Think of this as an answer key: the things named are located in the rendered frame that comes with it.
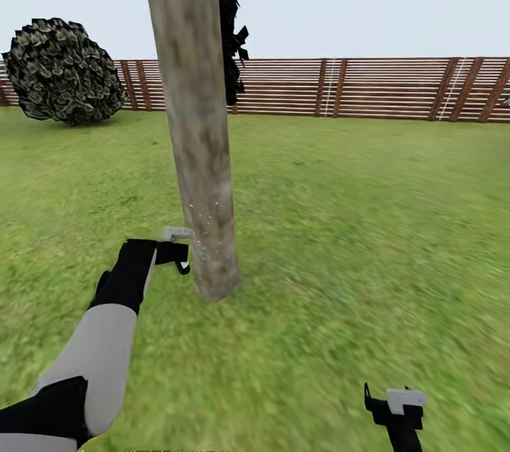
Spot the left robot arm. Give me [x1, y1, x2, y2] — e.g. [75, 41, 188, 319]
[0, 226, 195, 452]

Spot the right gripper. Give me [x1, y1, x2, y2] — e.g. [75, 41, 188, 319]
[365, 391, 424, 439]

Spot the pesticide atomizer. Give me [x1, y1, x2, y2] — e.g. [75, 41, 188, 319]
[176, 261, 191, 275]

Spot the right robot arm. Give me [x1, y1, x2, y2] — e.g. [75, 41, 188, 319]
[365, 388, 429, 452]

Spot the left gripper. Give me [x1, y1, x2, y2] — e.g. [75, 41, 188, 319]
[161, 241, 189, 263]

